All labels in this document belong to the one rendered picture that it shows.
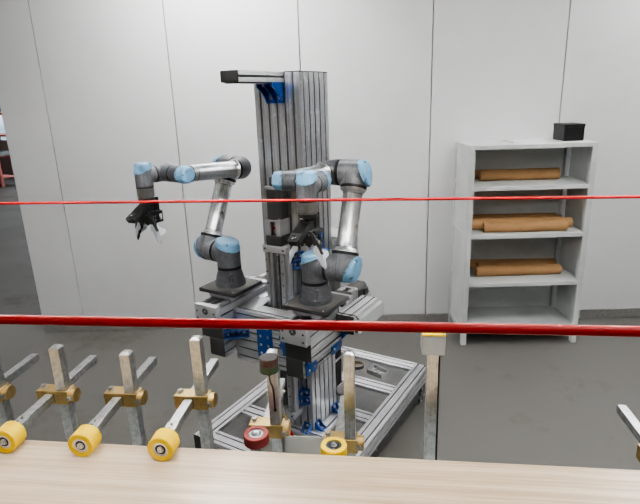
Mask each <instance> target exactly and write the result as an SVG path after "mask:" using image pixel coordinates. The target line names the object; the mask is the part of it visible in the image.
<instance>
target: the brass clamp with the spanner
mask: <svg viewBox="0 0 640 504"><path fill-rule="evenodd" d="M257 420H258V421H257V422H255V423H253V422H252V421H250V423H249V427H252V426H264V427H266V428H267V429H268V431H269V438H272V439H283V437H284V436H290V433H291V422H290V421H285V418H282V421H281V425H271V424H270V417H257Z"/></svg>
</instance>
